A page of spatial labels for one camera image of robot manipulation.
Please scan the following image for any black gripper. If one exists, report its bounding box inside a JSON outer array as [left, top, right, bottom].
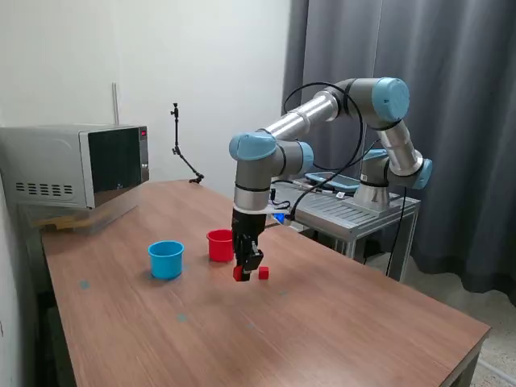
[[231, 210, 267, 272]]

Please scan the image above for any red plastic cup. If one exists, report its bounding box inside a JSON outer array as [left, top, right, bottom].
[[206, 229, 235, 263]]

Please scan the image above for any blue plastic cup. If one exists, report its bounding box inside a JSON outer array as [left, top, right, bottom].
[[147, 240, 185, 279]]

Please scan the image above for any grey metal robot stand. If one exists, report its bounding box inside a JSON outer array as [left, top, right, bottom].
[[265, 177, 422, 283]]

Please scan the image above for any blue teach pendant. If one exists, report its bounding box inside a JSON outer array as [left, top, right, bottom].
[[304, 171, 360, 193]]

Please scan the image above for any wooden board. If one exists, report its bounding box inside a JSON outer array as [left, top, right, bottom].
[[38, 215, 88, 234]]

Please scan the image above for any silver microwave oven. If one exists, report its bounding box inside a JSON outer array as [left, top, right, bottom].
[[0, 123, 151, 210]]

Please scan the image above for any grey curtain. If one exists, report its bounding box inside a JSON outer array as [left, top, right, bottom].
[[277, 0, 516, 306]]

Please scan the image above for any black base power cable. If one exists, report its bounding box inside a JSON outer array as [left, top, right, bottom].
[[385, 187, 407, 277]]

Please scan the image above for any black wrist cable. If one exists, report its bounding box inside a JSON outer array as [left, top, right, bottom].
[[268, 82, 384, 223]]

